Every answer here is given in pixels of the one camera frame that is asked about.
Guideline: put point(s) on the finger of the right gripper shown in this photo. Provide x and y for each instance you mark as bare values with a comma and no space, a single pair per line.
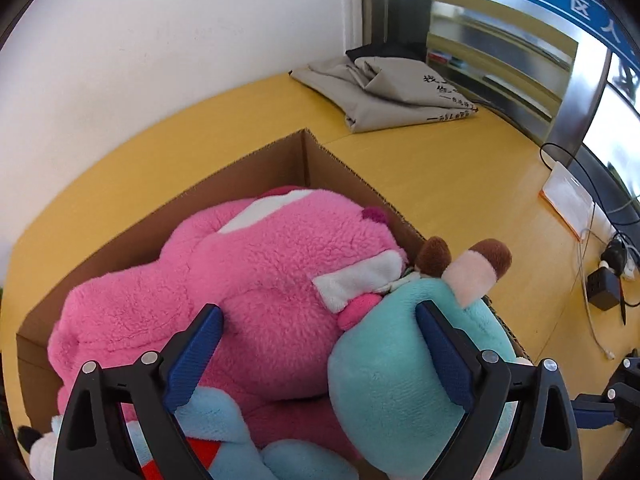
595,412

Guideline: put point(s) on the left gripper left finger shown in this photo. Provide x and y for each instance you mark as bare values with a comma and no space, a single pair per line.
94,442

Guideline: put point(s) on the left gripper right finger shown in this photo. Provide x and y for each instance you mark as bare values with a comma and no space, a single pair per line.
542,442

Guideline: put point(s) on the white panda plush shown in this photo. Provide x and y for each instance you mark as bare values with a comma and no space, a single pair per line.
41,449

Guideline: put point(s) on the teal and pink plush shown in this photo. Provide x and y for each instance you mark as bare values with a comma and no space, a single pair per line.
383,385

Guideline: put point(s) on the light blue bear plush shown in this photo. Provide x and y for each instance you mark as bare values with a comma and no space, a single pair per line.
214,427

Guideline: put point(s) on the pink bear plush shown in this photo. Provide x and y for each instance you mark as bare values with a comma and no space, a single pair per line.
291,273

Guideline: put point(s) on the black power adapter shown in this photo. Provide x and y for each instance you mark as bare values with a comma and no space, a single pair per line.
603,289

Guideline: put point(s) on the white paper pad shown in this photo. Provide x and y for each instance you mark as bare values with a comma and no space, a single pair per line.
575,206

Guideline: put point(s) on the brown cardboard box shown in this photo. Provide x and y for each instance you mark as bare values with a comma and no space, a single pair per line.
441,180

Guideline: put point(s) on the grey canvas tote bag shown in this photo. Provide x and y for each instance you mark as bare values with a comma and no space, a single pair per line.
377,93

